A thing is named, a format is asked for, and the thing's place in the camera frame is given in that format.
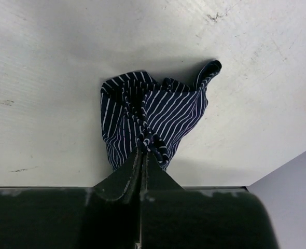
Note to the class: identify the navy white striped underwear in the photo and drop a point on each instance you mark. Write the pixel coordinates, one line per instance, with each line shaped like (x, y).
(139, 112)

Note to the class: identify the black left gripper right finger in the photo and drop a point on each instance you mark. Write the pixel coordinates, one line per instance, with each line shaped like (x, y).
(174, 217)

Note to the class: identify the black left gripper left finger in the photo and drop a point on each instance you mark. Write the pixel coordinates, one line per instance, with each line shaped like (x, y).
(102, 216)

